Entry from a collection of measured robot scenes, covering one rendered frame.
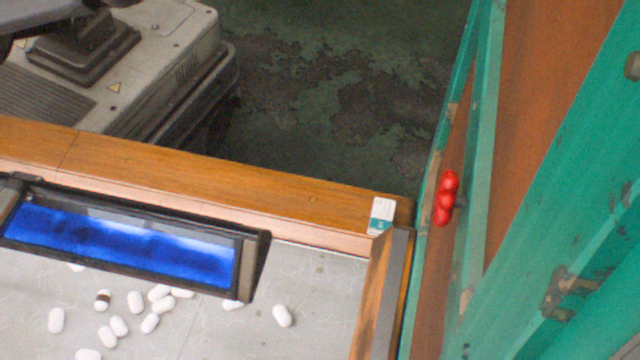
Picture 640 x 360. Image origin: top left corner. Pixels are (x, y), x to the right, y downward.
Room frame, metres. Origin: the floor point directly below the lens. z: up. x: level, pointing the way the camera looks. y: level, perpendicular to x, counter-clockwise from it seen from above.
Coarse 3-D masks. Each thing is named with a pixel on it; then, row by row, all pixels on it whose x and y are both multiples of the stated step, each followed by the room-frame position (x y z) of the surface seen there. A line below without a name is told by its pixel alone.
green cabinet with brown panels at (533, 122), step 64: (512, 0) 0.43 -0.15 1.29; (576, 0) 0.26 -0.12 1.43; (512, 64) 0.34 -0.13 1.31; (576, 64) 0.21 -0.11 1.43; (448, 128) 0.57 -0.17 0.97; (512, 128) 0.27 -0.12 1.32; (576, 128) 0.14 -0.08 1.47; (512, 192) 0.21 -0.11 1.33; (576, 192) 0.12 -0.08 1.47; (448, 256) 0.30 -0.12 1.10; (512, 256) 0.14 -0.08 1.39; (576, 256) 0.09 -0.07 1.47; (448, 320) 0.18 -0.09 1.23; (512, 320) 0.10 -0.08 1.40; (576, 320) 0.09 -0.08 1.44
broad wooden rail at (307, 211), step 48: (0, 144) 0.65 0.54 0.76; (48, 144) 0.66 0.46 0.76; (96, 144) 0.67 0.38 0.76; (144, 144) 0.67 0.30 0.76; (144, 192) 0.58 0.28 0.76; (192, 192) 0.58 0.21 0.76; (240, 192) 0.59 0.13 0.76; (288, 192) 0.60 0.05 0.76; (336, 192) 0.60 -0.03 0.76; (288, 240) 0.52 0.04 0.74; (336, 240) 0.52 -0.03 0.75
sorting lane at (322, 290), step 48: (0, 288) 0.40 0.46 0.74; (48, 288) 0.41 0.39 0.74; (96, 288) 0.42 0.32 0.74; (144, 288) 0.42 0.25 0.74; (288, 288) 0.44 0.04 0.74; (336, 288) 0.44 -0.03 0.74; (0, 336) 0.33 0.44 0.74; (48, 336) 0.34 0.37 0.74; (96, 336) 0.34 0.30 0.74; (144, 336) 0.35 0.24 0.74; (192, 336) 0.35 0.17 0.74; (240, 336) 0.36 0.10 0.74; (288, 336) 0.36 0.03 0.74; (336, 336) 0.37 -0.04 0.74
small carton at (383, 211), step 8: (376, 200) 0.58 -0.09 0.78; (384, 200) 0.58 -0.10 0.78; (392, 200) 0.58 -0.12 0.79; (376, 208) 0.56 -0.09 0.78; (384, 208) 0.56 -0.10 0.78; (392, 208) 0.56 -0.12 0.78; (376, 216) 0.55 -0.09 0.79; (384, 216) 0.55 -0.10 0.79; (392, 216) 0.55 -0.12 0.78; (376, 224) 0.53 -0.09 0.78; (384, 224) 0.53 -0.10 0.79; (368, 232) 0.53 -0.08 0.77; (376, 232) 0.52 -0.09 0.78
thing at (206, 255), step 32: (32, 192) 0.34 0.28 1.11; (64, 192) 0.34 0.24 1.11; (96, 192) 0.37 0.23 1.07; (32, 224) 0.32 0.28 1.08; (64, 224) 0.32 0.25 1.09; (96, 224) 0.32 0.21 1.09; (128, 224) 0.31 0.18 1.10; (160, 224) 0.31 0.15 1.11; (192, 224) 0.31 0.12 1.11; (224, 224) 0.31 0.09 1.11; (64, 256) 0.30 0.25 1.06; (96, 256) 0.30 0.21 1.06; (128, 256) 0.30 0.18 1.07; (160, 256) 0.30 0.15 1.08; (192, 256) 0.29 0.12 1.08; (224, 256) 0.29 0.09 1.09; (256, 256) 0.29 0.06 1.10; (192, 288) 0.28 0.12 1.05; (224, 288) 0.27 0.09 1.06; (256, 288) 0.28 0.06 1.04
